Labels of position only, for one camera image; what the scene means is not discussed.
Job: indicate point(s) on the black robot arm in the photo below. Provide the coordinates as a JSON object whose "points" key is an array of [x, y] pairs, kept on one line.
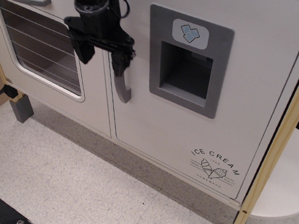
{"points": [[119, 7]]}

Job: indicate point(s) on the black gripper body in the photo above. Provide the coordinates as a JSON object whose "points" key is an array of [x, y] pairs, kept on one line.
{"points": [[101, 28]]}

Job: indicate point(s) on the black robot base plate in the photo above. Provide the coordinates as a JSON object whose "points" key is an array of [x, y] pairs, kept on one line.
{"points": [[8, 215]]}

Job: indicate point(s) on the light wooden corner post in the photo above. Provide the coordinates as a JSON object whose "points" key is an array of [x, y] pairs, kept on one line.
{"points": [[283, 133]]}

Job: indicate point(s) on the grey left post foot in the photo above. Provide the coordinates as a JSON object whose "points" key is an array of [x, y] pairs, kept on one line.
{"points": [[22, 109]]}

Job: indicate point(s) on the grey ice dispenser panel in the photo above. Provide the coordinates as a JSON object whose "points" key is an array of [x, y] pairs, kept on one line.
{"points": [[188, 59]]}

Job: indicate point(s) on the white toy fridge door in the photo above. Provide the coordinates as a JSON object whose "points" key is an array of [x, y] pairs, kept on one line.
{"points": [[220, 154]]}

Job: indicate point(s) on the white toy oven door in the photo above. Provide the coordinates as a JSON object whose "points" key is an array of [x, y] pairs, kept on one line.
{"points": [[37, 58]]}

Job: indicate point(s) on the grey fridge door handle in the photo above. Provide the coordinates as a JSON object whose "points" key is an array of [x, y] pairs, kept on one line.
{"points": [[123, 92]]}

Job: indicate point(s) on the white round table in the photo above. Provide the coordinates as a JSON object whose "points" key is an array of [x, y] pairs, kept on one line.
{"points": [[280, 197]]}

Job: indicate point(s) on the black clamp knob left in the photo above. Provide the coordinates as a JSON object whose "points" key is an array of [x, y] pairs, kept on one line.
{"points": [[9, 91]]}

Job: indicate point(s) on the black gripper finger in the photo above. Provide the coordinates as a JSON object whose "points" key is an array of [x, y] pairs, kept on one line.
{"points": [[120, 61], [83, 49]]}

